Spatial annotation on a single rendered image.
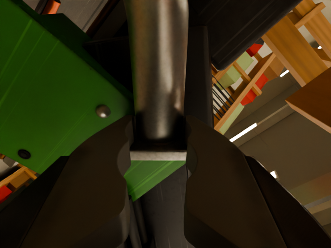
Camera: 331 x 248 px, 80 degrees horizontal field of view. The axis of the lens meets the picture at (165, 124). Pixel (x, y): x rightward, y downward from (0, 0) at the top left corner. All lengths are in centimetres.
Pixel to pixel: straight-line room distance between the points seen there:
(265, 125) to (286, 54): 675
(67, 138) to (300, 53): 89
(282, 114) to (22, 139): 753
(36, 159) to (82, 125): 6
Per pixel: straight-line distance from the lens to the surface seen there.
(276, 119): 762
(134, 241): 22
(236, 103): 305
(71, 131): 17
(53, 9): 56
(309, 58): 97
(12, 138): 20
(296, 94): 73
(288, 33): 94
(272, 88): 945
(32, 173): 594
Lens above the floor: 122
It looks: 7 degrees up
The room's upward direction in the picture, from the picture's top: 136 degrees clockwise
